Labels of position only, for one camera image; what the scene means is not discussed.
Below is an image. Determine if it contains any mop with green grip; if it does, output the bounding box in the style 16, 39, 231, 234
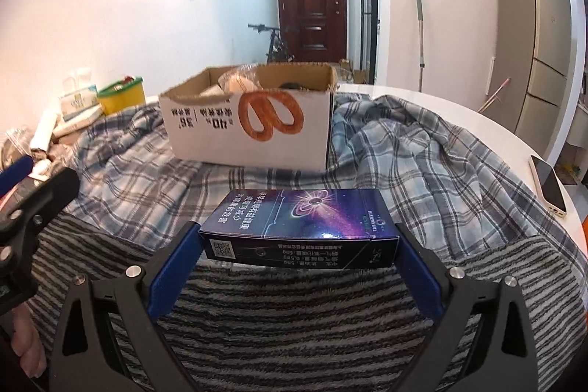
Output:
416, 0, 426, 92

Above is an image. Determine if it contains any dark blue cigarette pack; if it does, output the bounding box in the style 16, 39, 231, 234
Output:
198, 188, 400, 270

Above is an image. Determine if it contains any brown wooden door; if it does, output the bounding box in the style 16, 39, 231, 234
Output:
276, 0, 346, 63

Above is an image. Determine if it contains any blue plaid shirt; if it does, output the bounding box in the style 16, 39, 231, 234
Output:
9, 93, 588, 264

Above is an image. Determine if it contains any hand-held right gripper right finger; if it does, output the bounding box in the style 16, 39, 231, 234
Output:
396, 223, 545, 392

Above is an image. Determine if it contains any person's left hand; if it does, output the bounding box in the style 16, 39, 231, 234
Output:
11, 307, 47, 379

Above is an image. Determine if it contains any grey tall cabinet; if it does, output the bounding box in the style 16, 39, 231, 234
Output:
495, 0, 584, 154

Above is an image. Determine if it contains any broom with pink handle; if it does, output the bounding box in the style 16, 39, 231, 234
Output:
478, 76, 513, 112

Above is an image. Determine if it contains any blue and white tissue pack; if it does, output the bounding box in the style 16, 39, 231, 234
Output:
59, 84, 99, 122

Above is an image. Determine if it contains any white mask box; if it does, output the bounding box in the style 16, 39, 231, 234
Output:
50, 105, 104, 136

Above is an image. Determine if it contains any beige makeup sponge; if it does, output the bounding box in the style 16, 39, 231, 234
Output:
217, 65, 262, 94

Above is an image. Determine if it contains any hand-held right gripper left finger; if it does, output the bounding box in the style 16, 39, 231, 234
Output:
48, 221, 205, 392

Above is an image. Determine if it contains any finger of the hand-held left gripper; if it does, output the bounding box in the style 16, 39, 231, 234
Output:
0, 157, 34, 196
0, 167, 81, 246

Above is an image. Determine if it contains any black bicycle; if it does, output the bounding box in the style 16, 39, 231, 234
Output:
248, 23, 295, 64

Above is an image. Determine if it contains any grey striped blanket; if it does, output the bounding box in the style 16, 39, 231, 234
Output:
23, 208, 588, 392

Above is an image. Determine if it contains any yellow container with green rim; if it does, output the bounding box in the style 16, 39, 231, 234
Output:
97, 76, 145, 116

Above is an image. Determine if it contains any phone with cream case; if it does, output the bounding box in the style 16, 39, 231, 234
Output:
529, 154, 568, 219

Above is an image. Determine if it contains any white tube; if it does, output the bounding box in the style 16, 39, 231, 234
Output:
30, 109, 60, 151

